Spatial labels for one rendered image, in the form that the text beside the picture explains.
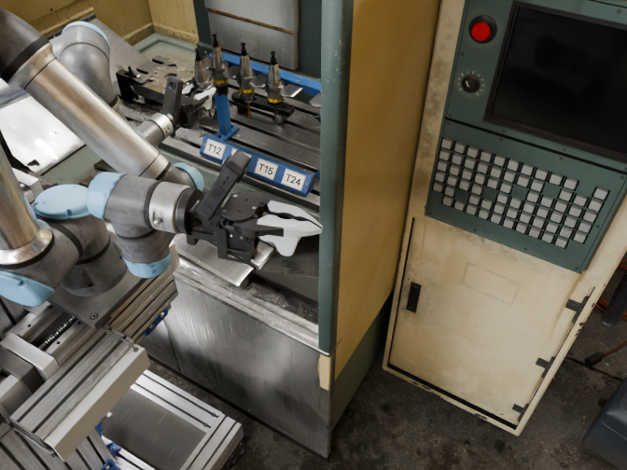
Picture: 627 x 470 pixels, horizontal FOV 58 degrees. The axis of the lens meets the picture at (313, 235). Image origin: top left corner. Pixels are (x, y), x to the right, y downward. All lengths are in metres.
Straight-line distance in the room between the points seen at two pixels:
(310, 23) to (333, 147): 1.43
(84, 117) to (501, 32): 0.85
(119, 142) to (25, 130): 1.81
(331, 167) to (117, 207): 0.43
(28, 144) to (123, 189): 1.88
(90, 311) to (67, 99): 0.50
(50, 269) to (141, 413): 1.18
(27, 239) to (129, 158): 0.24
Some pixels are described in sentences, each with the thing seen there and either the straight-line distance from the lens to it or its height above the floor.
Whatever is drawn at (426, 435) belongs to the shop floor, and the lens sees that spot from 2.41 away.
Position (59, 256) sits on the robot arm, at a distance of 1.18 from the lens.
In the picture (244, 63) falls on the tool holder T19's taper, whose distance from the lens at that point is 1.85.
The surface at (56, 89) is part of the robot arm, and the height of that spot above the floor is 1.67.
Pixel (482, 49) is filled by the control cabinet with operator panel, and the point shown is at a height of 1.56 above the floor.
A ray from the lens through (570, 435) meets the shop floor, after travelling 2.58.
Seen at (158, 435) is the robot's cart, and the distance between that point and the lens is 2.21.
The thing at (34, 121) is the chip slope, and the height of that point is 0.72.
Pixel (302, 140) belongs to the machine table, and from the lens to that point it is 2.13.
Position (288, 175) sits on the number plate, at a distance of 1.90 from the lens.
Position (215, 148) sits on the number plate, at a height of 0.94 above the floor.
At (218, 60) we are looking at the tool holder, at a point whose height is 1.25.
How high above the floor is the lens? 2.15
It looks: 45 degrees down
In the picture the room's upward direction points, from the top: straight up
